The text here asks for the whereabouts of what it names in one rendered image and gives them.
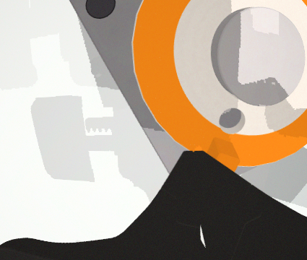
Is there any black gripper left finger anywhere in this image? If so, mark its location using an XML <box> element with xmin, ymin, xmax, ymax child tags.
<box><xmin>0</xmin><ymin>150</ymin><xmax>213</xmax><ymax>260</ymax></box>

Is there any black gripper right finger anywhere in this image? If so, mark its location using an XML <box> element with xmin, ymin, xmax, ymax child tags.
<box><xmin>194</xmin><ymin>150</ymin><xmax>307</xmax><ymax>260</ymax></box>

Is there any orange round plate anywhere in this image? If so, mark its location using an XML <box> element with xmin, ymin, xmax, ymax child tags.
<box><xmin>132</xmin><ymin>0</ymin><xmax>307</xmax><ymax>172</ymax></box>

